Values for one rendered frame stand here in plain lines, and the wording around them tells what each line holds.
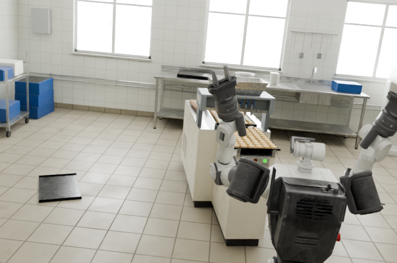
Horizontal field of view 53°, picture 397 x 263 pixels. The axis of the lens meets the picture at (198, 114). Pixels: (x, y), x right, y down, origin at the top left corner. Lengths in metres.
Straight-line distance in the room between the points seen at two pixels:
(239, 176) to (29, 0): 6.65
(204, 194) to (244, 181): 2.60
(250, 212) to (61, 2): 5.32
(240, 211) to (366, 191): 1.96
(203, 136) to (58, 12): 4.46
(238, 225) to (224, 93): 2.10
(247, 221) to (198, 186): 0.76
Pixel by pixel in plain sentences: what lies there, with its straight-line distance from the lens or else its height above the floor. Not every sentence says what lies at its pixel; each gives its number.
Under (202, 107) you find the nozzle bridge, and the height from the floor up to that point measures 1.05.
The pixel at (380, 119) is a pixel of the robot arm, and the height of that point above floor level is 1.57.
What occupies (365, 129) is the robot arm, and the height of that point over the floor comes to 1.51.
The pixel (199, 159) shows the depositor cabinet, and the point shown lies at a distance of 3.93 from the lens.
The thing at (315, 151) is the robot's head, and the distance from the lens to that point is 1.53.
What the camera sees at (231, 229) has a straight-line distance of 3.50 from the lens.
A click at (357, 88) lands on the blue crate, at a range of 6.89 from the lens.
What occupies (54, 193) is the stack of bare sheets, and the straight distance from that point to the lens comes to 4.39.
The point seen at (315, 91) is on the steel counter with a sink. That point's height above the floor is 0.87.
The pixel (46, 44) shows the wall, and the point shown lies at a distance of 7.71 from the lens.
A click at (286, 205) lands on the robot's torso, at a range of 1.40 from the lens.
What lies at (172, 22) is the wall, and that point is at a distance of 7.06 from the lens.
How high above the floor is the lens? 1.91
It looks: 14 degrees down
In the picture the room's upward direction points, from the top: 5 degrees clockwise
